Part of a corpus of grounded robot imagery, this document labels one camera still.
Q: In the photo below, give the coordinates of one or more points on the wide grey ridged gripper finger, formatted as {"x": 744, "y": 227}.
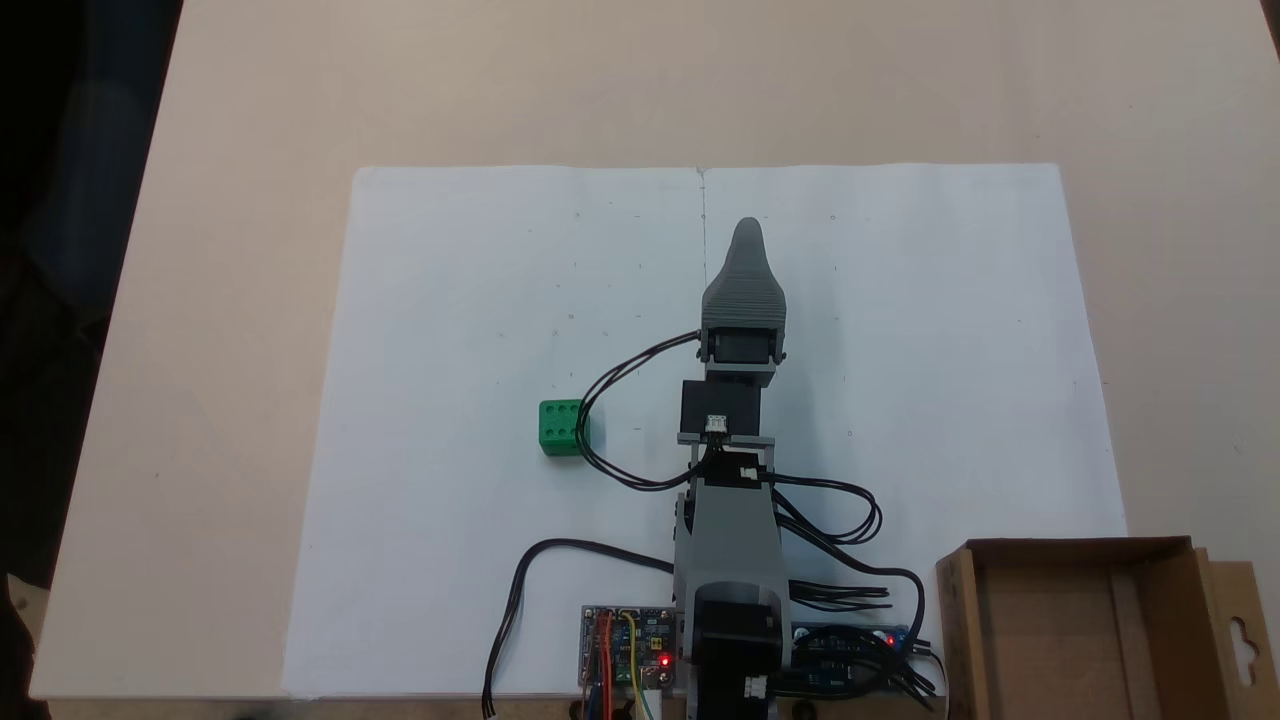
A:
{"x": 745, "y": 280}

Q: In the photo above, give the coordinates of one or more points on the green die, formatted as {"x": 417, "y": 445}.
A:
{"x": 560, "y": 425}

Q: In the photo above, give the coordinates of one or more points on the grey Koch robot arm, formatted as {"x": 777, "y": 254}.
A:
{"x": 730, "y": 540}

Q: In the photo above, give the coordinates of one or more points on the white paper sheet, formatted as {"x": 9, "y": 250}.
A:
{"x": 950, "y": 300}
{"x": 450, "y": 300}

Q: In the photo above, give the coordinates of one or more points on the blue circuit board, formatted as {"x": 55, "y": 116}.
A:
{"x": 840, "y": 655}

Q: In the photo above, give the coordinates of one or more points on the brown cardboard box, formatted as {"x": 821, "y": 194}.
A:
{"x": 1040, "y": 650}

